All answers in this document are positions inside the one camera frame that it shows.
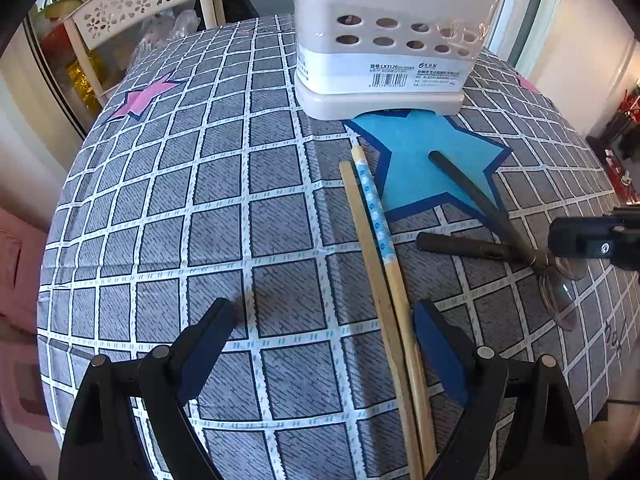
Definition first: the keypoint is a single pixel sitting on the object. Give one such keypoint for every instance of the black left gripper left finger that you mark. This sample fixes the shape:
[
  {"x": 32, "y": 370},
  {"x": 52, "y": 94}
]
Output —
[{"x": 101, "y": 438}]

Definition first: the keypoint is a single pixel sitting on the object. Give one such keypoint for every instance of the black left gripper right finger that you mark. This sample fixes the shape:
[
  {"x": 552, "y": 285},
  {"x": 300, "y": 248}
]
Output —
[{"x": 545, "y": 437}]

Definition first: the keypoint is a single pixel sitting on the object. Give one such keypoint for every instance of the dark handled spoon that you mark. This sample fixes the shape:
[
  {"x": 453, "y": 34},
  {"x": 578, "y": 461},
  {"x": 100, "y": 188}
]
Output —
[{"x": 573, "y": 269}]

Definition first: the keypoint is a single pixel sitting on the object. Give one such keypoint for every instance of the black handled spoon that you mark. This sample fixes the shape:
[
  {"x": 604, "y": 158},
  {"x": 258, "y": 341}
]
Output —
[{"x": 557, "y": 293}]

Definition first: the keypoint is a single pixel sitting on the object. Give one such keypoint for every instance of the plain bamboo chopstick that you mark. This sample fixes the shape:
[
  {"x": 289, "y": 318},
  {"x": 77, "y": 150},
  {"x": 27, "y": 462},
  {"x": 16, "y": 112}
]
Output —
[{"x": 386, "y": 318}]

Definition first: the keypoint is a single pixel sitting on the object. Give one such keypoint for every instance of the blue star sticker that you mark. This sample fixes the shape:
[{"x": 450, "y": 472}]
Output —
[{"x": 408, "y": 182}]

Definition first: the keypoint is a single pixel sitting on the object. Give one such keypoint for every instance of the grey checkered tablecloth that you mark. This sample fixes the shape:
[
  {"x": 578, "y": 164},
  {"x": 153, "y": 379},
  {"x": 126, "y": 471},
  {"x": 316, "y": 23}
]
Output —
[{"x": 225, "y": 188}]

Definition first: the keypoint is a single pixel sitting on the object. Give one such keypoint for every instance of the beige plastic utensil holder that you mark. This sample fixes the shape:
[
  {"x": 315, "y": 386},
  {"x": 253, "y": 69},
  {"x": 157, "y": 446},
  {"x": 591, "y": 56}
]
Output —
[{"x": 362, "y": 56}]

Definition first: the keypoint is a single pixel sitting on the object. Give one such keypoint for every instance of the pink star sticker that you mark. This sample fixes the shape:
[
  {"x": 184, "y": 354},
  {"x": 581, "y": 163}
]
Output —
[{"x": 137, "y": 101}]

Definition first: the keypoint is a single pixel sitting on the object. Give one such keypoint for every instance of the white perforated plastic chair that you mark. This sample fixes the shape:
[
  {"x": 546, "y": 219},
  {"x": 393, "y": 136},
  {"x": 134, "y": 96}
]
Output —
[{"x": 97, "y": 21}]

